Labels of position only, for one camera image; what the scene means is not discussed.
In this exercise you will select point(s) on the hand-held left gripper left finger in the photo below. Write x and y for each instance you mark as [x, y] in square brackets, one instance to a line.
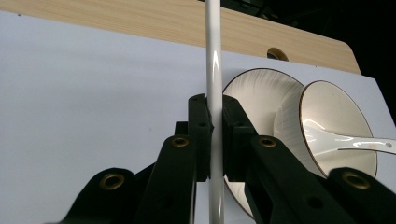
[202, 140]

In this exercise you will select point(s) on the pale blue table mat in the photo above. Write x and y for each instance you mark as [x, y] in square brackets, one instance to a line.
[77, 109]

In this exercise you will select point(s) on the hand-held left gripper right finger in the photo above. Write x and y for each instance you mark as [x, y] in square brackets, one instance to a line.
[235, 146]

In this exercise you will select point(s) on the white chopstick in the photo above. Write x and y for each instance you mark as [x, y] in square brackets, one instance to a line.
[214, 62]

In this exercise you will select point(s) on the white ceramic spoon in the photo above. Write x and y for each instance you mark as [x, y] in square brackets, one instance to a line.
[348, 143]

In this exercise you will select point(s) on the white ribbed bowl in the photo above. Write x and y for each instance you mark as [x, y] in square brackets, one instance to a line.
[333, 105]

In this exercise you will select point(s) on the white plate with dark rim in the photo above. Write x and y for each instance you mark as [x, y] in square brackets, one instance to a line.
[261, 93]

